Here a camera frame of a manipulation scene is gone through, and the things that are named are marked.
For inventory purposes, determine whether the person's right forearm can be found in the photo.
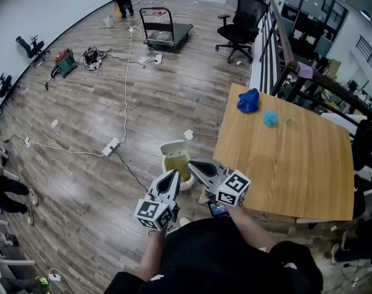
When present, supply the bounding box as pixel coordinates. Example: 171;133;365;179
229;205;279;252

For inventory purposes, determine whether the white trash bin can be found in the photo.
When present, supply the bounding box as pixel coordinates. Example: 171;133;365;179
159;139;195;192

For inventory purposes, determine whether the purple cloth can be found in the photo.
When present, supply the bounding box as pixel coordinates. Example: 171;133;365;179
296;61;315;80

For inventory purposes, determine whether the light blue scrunched ball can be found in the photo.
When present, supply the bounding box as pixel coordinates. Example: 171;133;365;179
262;110;279;127

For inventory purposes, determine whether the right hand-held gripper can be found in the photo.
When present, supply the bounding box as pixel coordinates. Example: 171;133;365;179
188;158;252;208

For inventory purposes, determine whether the black platform cart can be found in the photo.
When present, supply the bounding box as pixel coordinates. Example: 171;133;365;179
139;6;194;50

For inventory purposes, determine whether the black power cable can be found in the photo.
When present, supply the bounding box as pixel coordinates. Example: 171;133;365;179
114;149;150;193

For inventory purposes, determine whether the blue cloth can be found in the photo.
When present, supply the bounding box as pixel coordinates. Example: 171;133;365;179
236;87;260;115

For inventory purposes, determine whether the person's left forearm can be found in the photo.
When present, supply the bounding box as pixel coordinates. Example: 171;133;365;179
137;228;169;282

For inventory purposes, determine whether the long white cable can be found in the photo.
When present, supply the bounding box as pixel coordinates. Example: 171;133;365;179
28;25;144;158

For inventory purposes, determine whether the person's black clothing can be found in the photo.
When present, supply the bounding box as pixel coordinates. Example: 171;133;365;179
104;216;325;294

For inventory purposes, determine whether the tangled cable device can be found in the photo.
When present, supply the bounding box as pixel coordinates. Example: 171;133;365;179
78;45;113;72

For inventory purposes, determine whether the black office chair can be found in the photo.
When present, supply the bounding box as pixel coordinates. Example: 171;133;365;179
214;0;270;64
0;72;13;99
15;34;51;62
352;115;372;221

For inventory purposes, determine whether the dark metal railing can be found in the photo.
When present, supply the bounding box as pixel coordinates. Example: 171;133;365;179
259;0;372;172

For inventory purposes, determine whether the red and green vacuum cleaner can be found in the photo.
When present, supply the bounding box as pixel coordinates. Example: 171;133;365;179
44;48;80;91

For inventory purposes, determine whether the wooden table with white legs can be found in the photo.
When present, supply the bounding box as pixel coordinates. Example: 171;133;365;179
212;82;355;224

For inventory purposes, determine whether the chest-mounted phone with screen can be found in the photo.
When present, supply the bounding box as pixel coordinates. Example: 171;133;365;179
207;200;230;218

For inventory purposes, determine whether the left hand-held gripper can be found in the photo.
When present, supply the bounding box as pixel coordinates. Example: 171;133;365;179
133;169;181;232

